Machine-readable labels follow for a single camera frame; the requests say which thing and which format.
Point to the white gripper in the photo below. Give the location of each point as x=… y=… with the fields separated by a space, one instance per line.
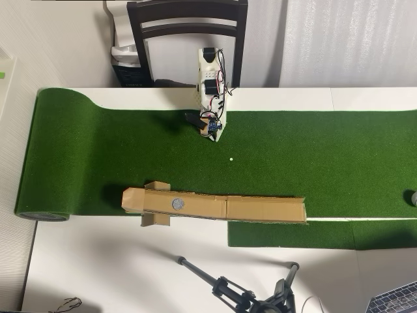
x=223 y=130

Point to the white golf ball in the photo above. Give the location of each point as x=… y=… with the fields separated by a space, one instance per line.
x=414 y=198

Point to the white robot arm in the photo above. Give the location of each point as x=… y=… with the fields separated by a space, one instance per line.
x=206 y=70

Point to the cardboard ramp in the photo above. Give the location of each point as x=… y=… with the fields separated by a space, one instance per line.
x=247 y=208

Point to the black box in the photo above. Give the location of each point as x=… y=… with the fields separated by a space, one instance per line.
x=130 y=75

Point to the dark wooden chair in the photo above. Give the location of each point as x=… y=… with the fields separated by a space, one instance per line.
x=187 y=13

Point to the long green putting mat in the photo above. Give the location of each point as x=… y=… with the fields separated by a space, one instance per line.
x=97 y=156

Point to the white appliance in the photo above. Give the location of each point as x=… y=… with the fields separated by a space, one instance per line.
x=122 y=32

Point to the white curtain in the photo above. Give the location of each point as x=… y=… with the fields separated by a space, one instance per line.
x=352 y=42

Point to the black tripod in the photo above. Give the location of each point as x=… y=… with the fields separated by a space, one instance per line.
x=234 y=293

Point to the small green item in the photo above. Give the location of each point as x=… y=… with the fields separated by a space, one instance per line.
x=2 y=75

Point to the laptop keyboard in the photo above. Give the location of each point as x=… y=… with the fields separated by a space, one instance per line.
x=395 y=298

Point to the blue camera circuit board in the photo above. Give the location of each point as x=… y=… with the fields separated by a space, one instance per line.
x=214 y=125

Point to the cardboard camera mount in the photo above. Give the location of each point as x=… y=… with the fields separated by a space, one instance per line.
x=204 y=127

